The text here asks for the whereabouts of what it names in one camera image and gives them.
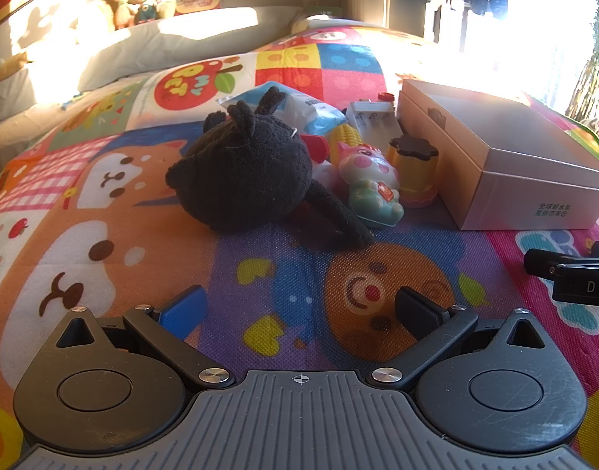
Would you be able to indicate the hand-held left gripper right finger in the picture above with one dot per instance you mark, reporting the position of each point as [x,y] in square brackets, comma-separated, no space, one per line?
[414,309]

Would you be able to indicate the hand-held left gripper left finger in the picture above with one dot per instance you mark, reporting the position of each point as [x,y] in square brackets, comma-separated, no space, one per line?
[182,311]

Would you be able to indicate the beige cardboard box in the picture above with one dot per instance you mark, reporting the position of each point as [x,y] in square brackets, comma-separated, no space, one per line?
[524,196]

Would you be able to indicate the yellow cup with black lid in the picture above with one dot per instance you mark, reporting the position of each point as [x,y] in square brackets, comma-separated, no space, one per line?
[417,181]

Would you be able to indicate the pink pig toy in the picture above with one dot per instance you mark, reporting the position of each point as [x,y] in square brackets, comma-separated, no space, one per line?
[372,181]

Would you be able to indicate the black plush toy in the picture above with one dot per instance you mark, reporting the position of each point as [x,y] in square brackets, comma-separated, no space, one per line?
[240,171]

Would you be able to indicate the yellow corn toy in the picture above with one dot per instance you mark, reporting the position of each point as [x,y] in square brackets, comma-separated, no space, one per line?
[346,137]

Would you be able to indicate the white red rocket toy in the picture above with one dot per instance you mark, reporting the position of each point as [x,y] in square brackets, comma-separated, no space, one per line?
[315,146]

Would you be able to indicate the white ridged plastic toy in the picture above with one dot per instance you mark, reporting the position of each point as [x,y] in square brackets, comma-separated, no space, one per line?
[372,120]

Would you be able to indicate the blue white tissue packet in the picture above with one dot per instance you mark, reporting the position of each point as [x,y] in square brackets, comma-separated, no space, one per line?
[309,112]

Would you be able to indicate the colourful cartoon play mat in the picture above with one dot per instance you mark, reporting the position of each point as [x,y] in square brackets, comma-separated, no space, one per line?
[133,254]

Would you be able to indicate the leafy green tree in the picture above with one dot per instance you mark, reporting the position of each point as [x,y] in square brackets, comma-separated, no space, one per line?
[595,58]

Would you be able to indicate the grey pillow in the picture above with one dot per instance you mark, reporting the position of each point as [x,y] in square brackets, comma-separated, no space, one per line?
[182,44]

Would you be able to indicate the yellow cushion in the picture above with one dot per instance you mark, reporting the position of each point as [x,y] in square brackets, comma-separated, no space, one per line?
[10,66]

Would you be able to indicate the white pillow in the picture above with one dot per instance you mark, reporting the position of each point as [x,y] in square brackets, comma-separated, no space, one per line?
[328,22]

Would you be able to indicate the plush toy in blue overalls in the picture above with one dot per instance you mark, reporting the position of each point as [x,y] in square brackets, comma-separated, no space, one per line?
[145,12]

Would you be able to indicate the yellow plush toy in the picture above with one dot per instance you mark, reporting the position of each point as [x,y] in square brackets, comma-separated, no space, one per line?
[166,9]

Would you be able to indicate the white plush toy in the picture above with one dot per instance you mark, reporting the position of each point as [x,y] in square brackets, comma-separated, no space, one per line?
[96,17]

